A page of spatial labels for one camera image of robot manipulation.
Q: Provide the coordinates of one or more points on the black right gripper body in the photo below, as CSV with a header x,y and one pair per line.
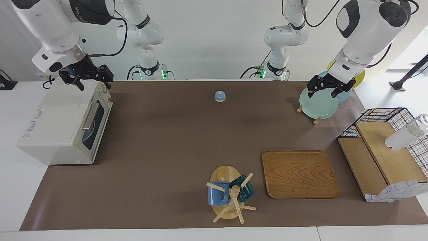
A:
x,y
83,68

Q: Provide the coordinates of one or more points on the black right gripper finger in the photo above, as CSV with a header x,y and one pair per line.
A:
x,y
107,74
79,84

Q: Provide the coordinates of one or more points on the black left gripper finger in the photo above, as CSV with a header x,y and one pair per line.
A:
x,y
311,91
335,92

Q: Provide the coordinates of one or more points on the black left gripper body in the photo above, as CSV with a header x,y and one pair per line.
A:
x,y
331,82

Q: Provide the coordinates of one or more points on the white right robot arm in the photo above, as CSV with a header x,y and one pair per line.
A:
x,y
50,23

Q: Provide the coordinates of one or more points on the cream toaster oven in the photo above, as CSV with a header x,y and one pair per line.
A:
x,y
50,124

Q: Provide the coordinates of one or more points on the large light blue plate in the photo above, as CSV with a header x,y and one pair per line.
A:
x,y
344,97

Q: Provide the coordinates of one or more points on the pale green plate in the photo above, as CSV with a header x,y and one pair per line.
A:
x,y
317,105

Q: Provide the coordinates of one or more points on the yellow plate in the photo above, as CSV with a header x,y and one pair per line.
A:
x,y
359,78

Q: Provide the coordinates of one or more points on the wooden plate rack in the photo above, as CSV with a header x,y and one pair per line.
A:
x,y
316,120

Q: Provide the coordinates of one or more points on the white power strip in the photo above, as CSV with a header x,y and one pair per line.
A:
x,y
40,77

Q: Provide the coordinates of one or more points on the black clamp base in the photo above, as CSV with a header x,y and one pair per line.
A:
x,y
6,83

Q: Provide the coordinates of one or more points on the black stand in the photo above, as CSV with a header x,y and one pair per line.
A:
x,y
409,73

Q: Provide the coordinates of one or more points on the white cup with clear lid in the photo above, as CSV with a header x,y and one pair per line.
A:
x,y
401,139

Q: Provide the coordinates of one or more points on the wooden serving tray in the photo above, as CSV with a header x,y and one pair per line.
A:
x,y
299,174

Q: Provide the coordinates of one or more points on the small blue dome bell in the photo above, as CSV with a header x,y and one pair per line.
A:
x,y
220,97

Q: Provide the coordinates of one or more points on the brown table mat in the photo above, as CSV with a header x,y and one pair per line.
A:
x,y
174,150

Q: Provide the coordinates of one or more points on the grey patterned cloth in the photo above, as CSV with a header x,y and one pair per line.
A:
x,y
394,192

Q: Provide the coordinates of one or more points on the dark green mug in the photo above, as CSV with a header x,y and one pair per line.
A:
x,y
245,190

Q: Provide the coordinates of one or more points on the wooden mug tree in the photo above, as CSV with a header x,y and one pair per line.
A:
x,y
224,174

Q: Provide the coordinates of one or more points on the blue mug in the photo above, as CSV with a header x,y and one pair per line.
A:
x,y
217,195

